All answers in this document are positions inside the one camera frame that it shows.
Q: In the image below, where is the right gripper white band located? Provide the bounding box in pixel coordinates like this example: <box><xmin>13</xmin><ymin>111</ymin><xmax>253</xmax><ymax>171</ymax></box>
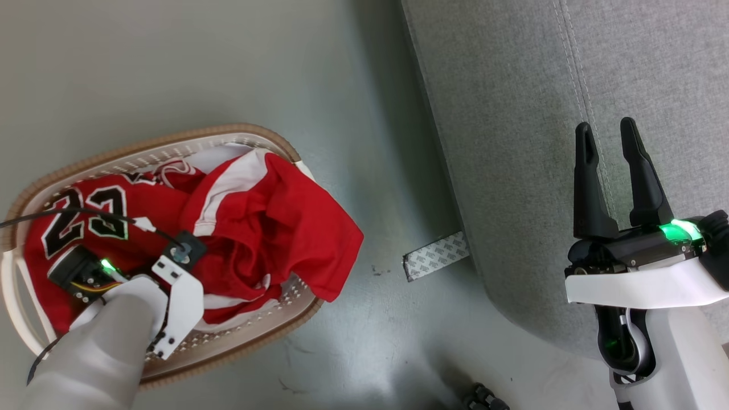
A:
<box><xmin>564</xmin><ymin>117</ymin><xmax>729</xmax><ymax>308</ymax></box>

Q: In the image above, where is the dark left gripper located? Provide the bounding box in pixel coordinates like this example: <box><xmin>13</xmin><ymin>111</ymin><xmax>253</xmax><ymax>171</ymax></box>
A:
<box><xmin>47</xmin><ymin>245</ymin><xmax>130</xmax><ymax>304</ymax></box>

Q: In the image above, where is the red number 23 jersey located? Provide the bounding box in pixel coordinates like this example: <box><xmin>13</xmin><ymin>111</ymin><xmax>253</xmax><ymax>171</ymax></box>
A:
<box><xmin>23</xmin><ymin>161</ymin><xmax>197</xmax><ymax>335</ymax></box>

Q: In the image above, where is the white laundry basket tan rim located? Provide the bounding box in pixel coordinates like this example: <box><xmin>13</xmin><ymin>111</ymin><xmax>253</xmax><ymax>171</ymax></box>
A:
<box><xmin>0</xmin><ymin>123</ymin><xmax>325</xmax><ymax>391</ymax></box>

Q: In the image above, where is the grey fabric sofa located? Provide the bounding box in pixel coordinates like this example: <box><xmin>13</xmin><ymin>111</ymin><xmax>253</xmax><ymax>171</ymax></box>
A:
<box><xmin>400</xmin><ymin>0</ymin><xmax>729</xmax><ymax>360</ymax></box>

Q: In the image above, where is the grey printed tape strip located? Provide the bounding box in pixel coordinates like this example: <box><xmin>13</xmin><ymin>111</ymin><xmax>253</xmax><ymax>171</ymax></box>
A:
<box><xmin>402</xmin><ymin>231</ymin><xmax>471</xmax><ymax>282</ymax></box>

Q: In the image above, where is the red basketball jersey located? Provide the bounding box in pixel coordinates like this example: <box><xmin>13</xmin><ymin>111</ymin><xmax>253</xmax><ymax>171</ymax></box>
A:
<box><xmin>159</xmin><ymin>149</ymin><xmax>365</xmax><ymax>326</ymax></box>

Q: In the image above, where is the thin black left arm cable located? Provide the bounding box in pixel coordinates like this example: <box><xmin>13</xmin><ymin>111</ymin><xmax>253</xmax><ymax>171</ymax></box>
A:
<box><xmin>0</xmin><ymin>207</ymin><xmax>189</xmax><ymax>251</ymax></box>

